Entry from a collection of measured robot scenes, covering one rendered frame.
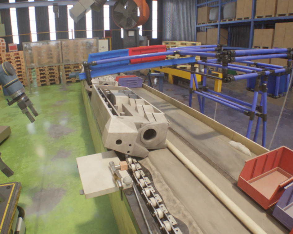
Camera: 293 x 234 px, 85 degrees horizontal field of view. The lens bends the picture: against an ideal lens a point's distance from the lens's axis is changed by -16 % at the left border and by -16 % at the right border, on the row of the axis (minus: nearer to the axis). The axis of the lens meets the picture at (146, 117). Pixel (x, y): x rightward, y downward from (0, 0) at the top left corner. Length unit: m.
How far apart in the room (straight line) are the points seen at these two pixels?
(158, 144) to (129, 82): 1.75
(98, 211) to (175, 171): 1.01
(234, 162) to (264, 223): 0.42
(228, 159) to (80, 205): 1.37
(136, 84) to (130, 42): 5.20
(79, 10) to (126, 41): 2.19
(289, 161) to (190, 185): 0.55
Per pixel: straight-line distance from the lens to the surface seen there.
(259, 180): 1.05
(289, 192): 0.86
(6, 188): 1.79
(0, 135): 3.45
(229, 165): 1.11
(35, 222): 1.91
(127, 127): 0.96
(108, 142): 0.94
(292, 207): 0.98
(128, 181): 0.83
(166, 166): 1.02
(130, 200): 0.80
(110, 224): 1.70
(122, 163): 0.90
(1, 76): 1.31
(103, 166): 0.95
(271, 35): 10.88
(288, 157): 1.13
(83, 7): 7.81
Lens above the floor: 1.34
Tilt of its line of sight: 21 degrees down
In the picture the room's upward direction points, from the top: straight up
